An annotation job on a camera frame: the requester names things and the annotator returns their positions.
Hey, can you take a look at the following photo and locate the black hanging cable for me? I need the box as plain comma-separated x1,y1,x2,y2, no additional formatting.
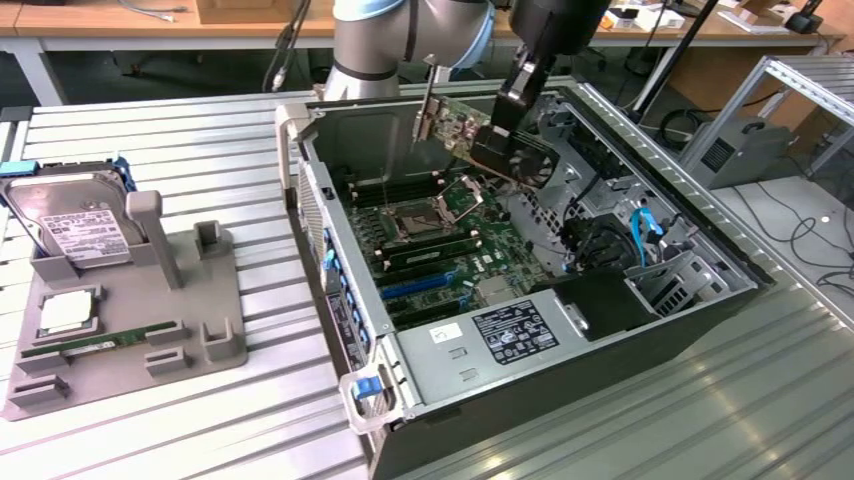
261,0,314,95

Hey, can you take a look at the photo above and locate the thin locking lever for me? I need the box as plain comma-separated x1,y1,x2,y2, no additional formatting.
378,168,395,216

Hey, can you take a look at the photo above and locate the metal socket cover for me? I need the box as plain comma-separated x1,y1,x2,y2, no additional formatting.
432,174,486,217

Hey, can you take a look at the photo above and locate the grey box with handle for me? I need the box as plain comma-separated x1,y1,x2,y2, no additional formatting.
692,119,813,190

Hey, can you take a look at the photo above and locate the black internal cable bundle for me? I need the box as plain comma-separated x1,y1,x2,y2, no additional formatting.
563,217,635,274

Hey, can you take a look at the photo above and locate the grey parts rack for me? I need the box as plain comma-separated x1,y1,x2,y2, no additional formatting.
0,189,249,422

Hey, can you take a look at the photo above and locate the brown cardboard box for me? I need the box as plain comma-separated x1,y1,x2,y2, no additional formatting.
196,0,335,25

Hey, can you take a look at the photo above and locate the silver chipset heatsink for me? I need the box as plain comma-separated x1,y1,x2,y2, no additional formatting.
476,279,519,304

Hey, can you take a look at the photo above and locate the aluminium profile frame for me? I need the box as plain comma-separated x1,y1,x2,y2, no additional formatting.
676,54,854,191

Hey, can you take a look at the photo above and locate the dark RAM stick with label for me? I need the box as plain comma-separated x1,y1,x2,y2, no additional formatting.
383,238,482,271

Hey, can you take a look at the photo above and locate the green RAM stick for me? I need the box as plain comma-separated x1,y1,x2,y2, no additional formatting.
20,322,179,359

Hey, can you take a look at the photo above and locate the blue wire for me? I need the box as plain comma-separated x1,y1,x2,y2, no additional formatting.
628,207,666,269

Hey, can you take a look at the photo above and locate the black expansion slot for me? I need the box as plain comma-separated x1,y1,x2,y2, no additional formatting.
390,299,479,326
383,289,468,314

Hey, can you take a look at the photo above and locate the open black PC case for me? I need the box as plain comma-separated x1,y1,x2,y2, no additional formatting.
275,82,779,480

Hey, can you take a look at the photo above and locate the CPU socket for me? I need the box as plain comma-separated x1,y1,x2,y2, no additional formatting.
392,202,455,241

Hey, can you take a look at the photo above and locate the wooden desk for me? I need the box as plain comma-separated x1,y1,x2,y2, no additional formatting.
492,0,849,51
0,0,339,107

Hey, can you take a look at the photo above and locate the small white box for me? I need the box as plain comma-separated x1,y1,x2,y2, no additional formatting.
632,10,687,30

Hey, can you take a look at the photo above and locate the black RAM slot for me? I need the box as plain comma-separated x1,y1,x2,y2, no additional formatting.
350,175,446,195
351,187,450,207

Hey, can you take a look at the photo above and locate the green motherboard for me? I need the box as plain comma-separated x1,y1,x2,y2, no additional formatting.
336,169,555,331

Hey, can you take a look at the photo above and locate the small black device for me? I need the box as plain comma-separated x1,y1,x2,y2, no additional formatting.
783,0,827,35

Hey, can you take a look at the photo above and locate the graphics card with black fan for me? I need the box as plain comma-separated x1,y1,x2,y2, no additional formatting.
410,53,562,194

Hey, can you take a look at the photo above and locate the metal disk bay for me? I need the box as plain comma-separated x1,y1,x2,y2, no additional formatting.
626,249,735,319

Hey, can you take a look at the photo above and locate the flat cardboard box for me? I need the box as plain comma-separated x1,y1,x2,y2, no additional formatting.
718,0,793,35

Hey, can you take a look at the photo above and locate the grey power supply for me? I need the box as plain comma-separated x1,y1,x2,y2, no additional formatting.
392,287,592,409

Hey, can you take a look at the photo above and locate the blue expansion slot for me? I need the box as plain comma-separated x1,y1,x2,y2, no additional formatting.
378,272,455,300

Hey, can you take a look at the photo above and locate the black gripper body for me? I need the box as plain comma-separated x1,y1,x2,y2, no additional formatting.
508,0,614,57

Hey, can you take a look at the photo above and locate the white cable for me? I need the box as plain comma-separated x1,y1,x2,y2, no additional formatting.
117,0,180,24

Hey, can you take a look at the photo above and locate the hard disk with blue caddy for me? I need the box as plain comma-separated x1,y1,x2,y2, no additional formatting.
0,155,139,271

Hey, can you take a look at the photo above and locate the black tripod pole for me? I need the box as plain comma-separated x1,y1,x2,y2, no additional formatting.
630,0,723,114

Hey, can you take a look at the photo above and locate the silver CPU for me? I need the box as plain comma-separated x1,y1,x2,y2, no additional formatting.
37,292,95,332

